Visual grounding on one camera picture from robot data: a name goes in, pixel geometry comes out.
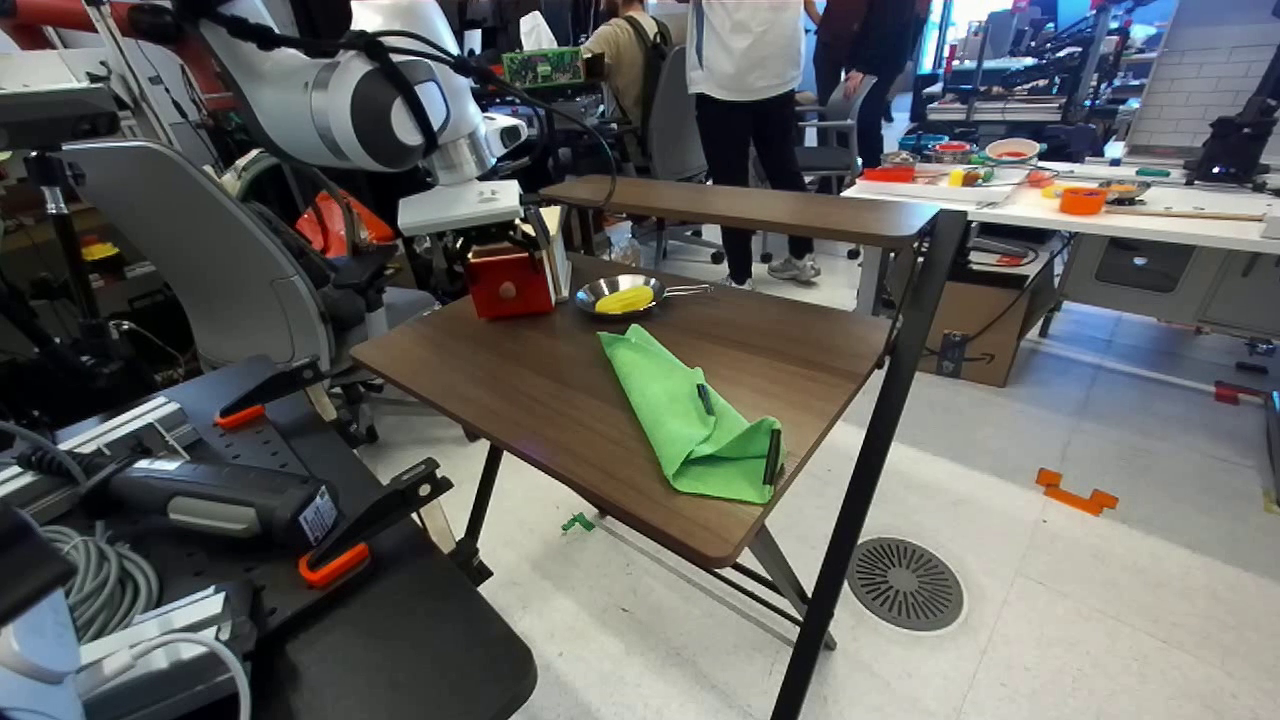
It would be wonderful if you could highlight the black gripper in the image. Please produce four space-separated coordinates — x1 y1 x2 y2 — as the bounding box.
452 218 565 271

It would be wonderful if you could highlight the red drawer with knob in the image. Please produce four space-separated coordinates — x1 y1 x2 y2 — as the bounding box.
463 240 560 326

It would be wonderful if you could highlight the metal bowl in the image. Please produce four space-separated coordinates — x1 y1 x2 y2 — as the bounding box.
566 269 666 326

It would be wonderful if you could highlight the yellow fruit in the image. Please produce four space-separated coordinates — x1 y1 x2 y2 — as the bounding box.
590 280 660 321

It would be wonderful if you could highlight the wooden two-tier table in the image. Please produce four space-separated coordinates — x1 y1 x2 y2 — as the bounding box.
347 171 972 720

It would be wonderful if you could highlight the orange bag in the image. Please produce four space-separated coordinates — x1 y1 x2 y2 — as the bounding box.
289 186 402 266

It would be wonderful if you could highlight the green circuit board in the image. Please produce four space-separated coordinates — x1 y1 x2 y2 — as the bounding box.
499 46 590 96

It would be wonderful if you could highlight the person in tan shirt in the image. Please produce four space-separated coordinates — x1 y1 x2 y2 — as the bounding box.
580 3 679 180

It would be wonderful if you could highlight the green cloth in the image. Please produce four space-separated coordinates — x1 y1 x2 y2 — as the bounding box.
590 321 787 514

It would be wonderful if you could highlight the person in white shirt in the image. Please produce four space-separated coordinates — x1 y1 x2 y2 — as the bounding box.
679 0 827 292

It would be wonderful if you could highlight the orange black bar clamp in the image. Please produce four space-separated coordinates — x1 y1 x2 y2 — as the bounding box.
290 454 460 596
209 357 331 442

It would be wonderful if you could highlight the grey office chair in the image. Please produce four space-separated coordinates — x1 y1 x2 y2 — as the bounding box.
55 136 393 448

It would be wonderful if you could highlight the black perforated breadboard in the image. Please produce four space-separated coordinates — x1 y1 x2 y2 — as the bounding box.
155 397 402 551

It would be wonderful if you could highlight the red tray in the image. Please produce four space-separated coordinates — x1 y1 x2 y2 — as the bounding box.
857 162 922 187

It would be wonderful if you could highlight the black handheld power tool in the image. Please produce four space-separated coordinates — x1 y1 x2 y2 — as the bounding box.
95 454 342 551

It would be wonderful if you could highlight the person in dark clothes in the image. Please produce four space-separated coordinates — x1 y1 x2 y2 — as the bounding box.
810 0 940 171

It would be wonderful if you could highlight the black cart table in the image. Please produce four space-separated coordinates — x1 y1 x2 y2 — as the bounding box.
0 357 541 720

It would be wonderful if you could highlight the aluminium extrusion bar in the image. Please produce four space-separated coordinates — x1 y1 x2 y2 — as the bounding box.
0 387 193 499
72 582 261 706

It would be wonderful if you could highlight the cardboard box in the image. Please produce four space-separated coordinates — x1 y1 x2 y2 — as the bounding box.
914 269 1030 393

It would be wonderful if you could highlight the round floor drain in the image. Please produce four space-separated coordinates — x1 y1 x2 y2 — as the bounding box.
842 532 972 642

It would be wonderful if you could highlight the orange bowl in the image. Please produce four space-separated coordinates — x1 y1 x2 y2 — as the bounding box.
1056 186 1111 220

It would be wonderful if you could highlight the orange floor tape mark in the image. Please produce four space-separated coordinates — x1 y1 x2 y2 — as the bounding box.
1030 466 1125 520

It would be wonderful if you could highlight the white workbench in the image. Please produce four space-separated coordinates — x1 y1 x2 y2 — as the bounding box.
842 158 1280 342

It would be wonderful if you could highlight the white cable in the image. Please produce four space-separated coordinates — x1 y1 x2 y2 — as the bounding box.
76 622 261 720

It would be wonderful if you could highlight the grey coiled cable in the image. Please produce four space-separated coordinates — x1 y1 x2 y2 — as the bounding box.
36 517 167 647

